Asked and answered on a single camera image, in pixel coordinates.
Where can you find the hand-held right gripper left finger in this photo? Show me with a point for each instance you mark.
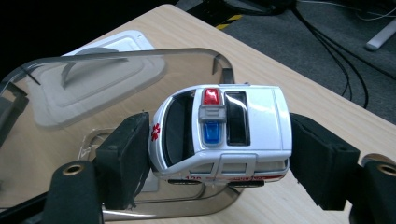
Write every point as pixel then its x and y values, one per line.
pixel 124 161

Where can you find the translucent grey storage box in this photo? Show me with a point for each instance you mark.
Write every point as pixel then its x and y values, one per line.
pixel 186 71

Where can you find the hazard striped stand base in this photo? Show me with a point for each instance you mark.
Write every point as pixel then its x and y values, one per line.
pixel 214 12

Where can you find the white storage box lid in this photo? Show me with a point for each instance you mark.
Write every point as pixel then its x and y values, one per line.
pixel 124 42

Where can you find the grey metal stand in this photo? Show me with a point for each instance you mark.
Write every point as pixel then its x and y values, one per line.
pixel 381 37

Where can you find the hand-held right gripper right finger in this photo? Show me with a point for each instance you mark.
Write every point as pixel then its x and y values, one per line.
pixel 323 161

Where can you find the white toy ambulance car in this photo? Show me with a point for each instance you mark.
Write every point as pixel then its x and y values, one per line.
pixel 264 124

